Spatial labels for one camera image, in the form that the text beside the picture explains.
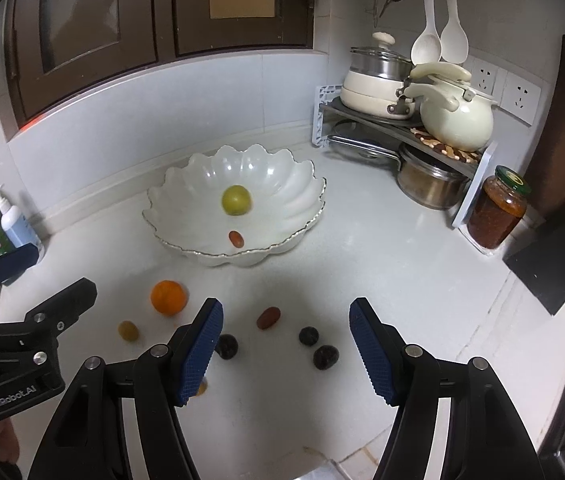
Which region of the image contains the glass jar of red sauce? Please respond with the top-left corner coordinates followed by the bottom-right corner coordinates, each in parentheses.
top-left (467, 165), bottom-right (532, 251)

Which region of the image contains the orange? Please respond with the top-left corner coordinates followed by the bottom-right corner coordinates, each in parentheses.
top-left (150, 280), bottom-right (186, 317)

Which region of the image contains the green apple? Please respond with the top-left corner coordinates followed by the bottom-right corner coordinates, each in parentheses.
top-left (221, 185), bottom-right (252, 217)

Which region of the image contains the white ladle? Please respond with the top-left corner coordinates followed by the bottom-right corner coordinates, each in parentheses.
top-left (410, 0), bottom-right (443, 66)

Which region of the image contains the steel steamer pot with lid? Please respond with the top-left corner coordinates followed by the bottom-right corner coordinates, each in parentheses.
top-left (350, 31), bottom-right (413, 82)

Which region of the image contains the white rice paddle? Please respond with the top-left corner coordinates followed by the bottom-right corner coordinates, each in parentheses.
top-left (440, 0), bottom-right (471, 63)

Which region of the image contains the person's left hand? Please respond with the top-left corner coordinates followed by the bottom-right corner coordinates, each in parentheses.
top-left (0, 417), bottom-right (19, 466)

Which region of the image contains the white wall socket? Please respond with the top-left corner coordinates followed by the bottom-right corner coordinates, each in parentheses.
top-left (470, 57), bottom-right (508, 106)
top-left (500, 72), bottom-right (542, 126)

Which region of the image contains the black flat slab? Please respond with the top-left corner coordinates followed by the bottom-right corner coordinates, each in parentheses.
top-left (503, 185), bottom-right (565, 316)

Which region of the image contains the cream ceramic pot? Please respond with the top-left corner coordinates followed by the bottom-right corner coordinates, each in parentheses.
top-left (403, 62), bottom-right (499, 153)

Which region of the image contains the white pump bottle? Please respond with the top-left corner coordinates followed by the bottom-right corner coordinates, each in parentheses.
top-left (0, 185), bottom-right (44, 261)

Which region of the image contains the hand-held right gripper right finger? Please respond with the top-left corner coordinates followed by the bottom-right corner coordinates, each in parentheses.
top-left (349, 297), bottom-right (548, 480)

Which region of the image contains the white scalloped bowl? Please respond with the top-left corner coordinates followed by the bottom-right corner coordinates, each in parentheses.
top-left (141, 144), bottom-right (328, 268)

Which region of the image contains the brown patterned trivet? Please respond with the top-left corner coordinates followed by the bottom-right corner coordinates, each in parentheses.
top-left (410, 127), bottom-right (483, 163)

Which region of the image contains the white grey shelf rack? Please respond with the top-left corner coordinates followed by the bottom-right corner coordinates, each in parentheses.
top-left (311, 84), bottom-right (498, 256)

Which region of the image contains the dark wooden cabinet door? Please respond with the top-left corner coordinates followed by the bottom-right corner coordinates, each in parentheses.
top-left (170, 0), bottom-right (316, 58)
top-left (5, 0), bottom-right (163, 131)

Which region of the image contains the cream steamer pot with lid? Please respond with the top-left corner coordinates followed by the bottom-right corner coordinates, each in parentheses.
top-left (340, 70), bottom-right (418, 120)

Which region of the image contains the dark purple plum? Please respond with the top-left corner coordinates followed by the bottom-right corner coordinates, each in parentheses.
top-left (215, 334), bottom-right (239, 361)
top-left (313, 345), bottom-right (341, 372)

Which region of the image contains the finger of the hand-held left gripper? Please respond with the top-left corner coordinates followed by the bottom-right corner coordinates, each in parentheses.
top-left (0, 277), bottom-right (98, 348)
top-left (0, 243), bottom-right (40, 322)

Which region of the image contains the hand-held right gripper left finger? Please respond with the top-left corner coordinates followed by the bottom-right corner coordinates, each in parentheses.
top-left (27, 297), bottom-right (224, 480)

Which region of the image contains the large red grape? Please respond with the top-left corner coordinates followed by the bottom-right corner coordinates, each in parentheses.
top-left (256, 306), bottom-right (282, 331)

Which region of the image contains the glass pot lid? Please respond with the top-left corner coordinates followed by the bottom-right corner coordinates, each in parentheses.
top-left (330, 132), bottom-right (403, 159)

